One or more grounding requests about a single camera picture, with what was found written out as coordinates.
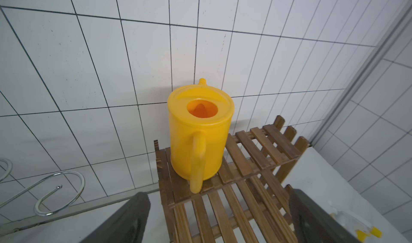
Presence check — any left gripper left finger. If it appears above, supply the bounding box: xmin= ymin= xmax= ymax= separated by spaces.
xmin=82 ymin=192 xmax=151 ymax=243

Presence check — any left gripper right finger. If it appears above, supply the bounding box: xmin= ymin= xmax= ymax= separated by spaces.
xmin=289 ymin=189 xmax=359 ymax=243

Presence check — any yellow plastic watering can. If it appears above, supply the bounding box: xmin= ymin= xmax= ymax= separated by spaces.
xmin=167 ymin=78 xmax=235 ymax=194

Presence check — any brown wooden slatted shelf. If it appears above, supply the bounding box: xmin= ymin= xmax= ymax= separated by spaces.
xmin=155 ymin=116 xmax=310 ymax=243

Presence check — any yellow trigger spray bottle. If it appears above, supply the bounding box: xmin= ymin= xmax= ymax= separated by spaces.
xmin=328 ymin=201 xmax=383 ymax=243

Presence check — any chrome wine glass rack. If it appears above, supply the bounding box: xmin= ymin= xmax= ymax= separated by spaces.
xmin=0 ymin=157 xmax=86 ymax=217

